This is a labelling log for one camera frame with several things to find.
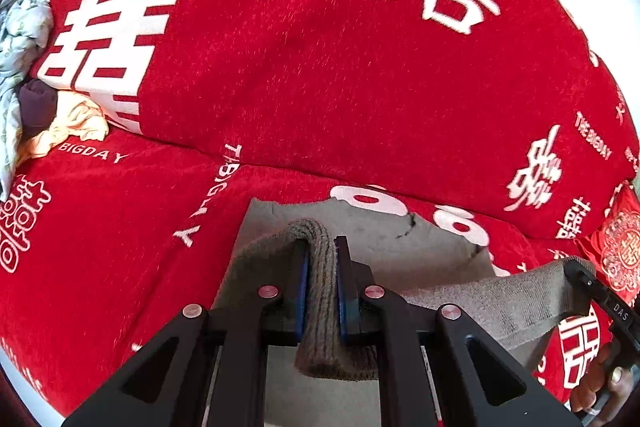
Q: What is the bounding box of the red printed sofa cover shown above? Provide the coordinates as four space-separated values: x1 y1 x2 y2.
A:
0 0 640 418

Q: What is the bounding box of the pale floral crumpled cloth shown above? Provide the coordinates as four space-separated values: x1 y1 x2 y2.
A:
0 0 55 200

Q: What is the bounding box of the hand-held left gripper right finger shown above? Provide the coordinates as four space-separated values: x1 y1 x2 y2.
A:
334 236 583 427

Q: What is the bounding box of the dark maroon cloth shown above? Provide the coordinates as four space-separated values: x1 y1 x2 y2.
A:
17 79 60 140

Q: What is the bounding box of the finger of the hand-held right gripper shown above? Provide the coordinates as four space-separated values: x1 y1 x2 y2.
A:
562 257 609 304

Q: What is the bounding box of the red embroidered cushion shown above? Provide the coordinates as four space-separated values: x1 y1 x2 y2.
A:
575 181 640 308

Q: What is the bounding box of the cream crumpled cloth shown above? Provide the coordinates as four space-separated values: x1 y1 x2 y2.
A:
17 89 110 160

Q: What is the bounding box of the grey knitted sweater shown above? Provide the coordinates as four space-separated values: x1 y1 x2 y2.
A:
212 197 598 427

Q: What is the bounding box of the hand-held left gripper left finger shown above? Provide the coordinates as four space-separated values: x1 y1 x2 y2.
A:
62 239 311 427

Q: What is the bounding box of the person's right hand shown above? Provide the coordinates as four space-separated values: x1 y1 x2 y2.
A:
570 341 633 415

